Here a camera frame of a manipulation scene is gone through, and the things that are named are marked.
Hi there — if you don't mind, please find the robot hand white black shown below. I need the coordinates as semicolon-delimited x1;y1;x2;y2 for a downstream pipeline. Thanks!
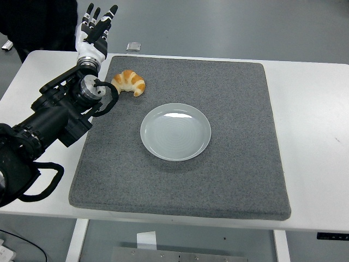
74;2;119;62

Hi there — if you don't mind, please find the golden croissant bread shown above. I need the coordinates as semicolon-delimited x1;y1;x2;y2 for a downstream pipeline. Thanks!
111;69;147;97

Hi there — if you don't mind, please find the pale grey round plate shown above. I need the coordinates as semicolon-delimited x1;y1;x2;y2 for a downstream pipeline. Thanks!
140;103;212;162

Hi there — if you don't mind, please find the person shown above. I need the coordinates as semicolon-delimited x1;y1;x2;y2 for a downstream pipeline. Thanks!
0;0;79;65

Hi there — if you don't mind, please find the grey felt mat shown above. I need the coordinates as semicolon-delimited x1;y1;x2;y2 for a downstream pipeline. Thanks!
67;55;292;221

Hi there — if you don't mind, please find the white table leg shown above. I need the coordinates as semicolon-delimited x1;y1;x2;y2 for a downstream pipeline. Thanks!
273;230;291;262
65;218;89;262

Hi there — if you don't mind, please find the white floor device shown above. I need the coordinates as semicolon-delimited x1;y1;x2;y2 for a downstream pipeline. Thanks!
0;239;16;262

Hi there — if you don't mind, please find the black table control panel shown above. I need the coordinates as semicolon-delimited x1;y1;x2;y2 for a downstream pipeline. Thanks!
316;232;349;241

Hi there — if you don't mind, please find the thin black floor cable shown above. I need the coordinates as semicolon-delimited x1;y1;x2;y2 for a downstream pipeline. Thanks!
0;228;48;262

